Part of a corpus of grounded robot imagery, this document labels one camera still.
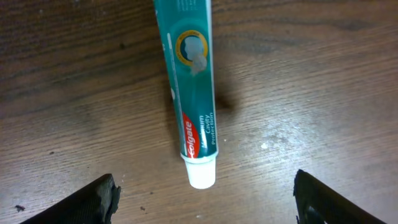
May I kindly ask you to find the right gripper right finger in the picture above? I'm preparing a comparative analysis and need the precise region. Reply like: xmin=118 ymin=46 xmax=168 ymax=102
xmin=293 ymin=169 xmax=385 ymax=224

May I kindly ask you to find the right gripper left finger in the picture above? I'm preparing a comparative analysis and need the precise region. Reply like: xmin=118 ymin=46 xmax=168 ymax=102
xmin=21 ymin=174 xmax=121 ymax=224

